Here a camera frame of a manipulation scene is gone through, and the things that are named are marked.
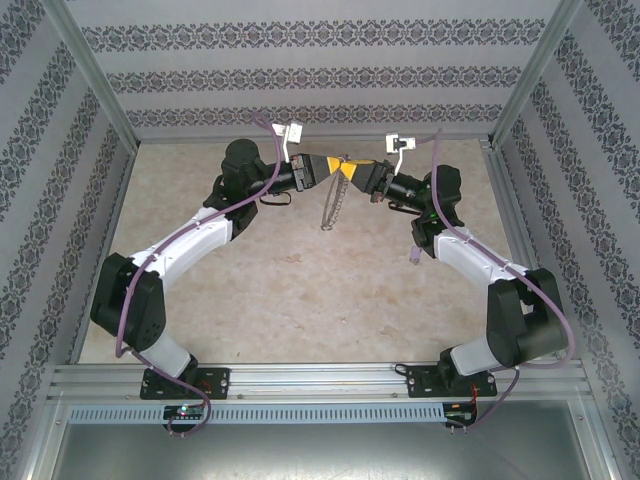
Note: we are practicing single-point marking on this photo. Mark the metal keyring with small rings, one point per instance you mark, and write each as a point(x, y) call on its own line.
point(327, 220)

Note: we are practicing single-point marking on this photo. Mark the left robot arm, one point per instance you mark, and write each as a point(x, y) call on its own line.
point(190, 240)

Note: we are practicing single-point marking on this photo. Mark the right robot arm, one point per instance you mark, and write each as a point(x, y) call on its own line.
point(470, 255)

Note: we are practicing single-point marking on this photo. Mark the right circuit board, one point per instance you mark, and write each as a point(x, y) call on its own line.
point(461, 410)

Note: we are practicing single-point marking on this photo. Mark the circuit board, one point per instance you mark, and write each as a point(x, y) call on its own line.
point(185, 411)
point(461, 410)

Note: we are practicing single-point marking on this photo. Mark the left circuit board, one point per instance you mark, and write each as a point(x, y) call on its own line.
point(185, 411)

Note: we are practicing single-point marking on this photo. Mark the grey metal sheet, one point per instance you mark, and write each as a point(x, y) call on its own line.
point(320, 455)

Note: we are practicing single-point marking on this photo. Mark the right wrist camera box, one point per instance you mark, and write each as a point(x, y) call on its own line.
point(397, 141)

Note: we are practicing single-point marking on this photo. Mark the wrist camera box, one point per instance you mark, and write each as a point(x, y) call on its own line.
point(295, 132)
point(397, 141)

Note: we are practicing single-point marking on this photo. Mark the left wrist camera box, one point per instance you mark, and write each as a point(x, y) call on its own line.
point(295, 132)

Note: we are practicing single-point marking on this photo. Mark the aluminium frame post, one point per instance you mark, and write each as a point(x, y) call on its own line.
point(90, 70)
point(537, 70)

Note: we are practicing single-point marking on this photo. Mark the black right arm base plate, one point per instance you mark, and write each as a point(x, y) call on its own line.
point(422, 382)

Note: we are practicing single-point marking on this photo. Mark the aluminium mounting rail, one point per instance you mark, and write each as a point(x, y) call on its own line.
point(320, 382)

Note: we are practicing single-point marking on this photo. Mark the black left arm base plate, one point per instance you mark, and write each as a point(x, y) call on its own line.
point(217, 382)

